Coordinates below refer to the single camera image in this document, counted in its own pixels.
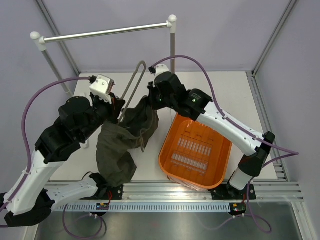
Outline dark green shorts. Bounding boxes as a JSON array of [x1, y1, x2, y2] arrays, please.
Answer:
[[95, 96, 159, 188]]

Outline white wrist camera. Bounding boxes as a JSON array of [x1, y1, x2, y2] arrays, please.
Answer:
[[89, 74, 116, 104], [148, 63, 170, 78]]

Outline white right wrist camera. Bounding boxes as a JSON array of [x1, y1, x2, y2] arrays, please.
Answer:
[[148, 63, 170, 78]]

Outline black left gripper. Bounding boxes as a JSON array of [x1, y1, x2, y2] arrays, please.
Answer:
[[78, 92, 126, 142]]

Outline white slotted cable duct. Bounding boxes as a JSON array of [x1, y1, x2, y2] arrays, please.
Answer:
[[55, 201, 231, 213]]

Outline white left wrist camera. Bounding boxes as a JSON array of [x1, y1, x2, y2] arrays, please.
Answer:
[[89, 74, 116, 104]]

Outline silver clothes rack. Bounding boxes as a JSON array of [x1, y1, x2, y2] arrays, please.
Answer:
[[30, 14, 177, 97]]

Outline orange plastic tub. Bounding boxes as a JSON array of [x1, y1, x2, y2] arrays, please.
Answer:
[[158, 114, 232, 191]]

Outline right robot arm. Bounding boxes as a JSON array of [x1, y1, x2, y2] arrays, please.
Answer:
[[147, 65, 276, 199]]

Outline beige wire hanger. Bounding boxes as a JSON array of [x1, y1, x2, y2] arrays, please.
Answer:
[[117, 59, 147, 126]]

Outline aluminium mounting rail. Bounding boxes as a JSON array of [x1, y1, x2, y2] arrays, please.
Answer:
[[32, 181, 305, 202]]

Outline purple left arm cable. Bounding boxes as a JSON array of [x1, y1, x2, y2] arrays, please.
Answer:
[[0, 76, 108, 238]]

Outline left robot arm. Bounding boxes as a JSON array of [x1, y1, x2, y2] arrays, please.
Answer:
[[0, 94, 126, 228]]

